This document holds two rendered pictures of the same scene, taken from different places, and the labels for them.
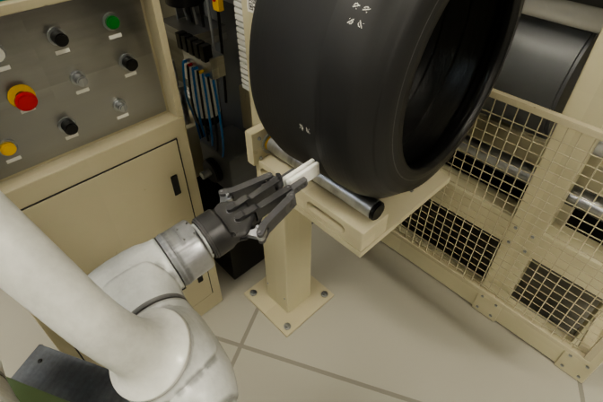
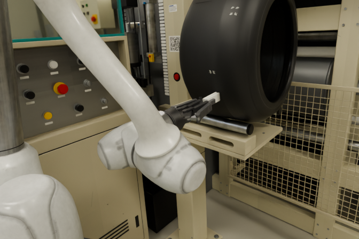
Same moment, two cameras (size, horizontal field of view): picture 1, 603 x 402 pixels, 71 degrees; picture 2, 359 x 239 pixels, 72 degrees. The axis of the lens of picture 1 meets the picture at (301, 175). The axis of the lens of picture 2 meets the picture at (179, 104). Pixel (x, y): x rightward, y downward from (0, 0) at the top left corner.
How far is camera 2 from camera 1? 0.38 m
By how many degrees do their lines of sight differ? 24
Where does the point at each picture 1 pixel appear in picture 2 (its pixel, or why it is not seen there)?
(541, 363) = not seen: outside the picture
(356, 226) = (240, 140)
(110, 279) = (125, 128)
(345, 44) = (229, 23)
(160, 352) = (167, 128)
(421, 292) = (278, 230)
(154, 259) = not seen: hidden behind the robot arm
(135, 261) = not seen: hidden behind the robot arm
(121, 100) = (104, 98)
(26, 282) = (114, 69)
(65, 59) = (83, 73)
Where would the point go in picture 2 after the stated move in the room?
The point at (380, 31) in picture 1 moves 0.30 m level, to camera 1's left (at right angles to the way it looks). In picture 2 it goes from (244, 15) to (147, 20)
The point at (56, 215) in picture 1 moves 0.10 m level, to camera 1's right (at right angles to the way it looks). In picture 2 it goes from (65, 159) to (89, 157)
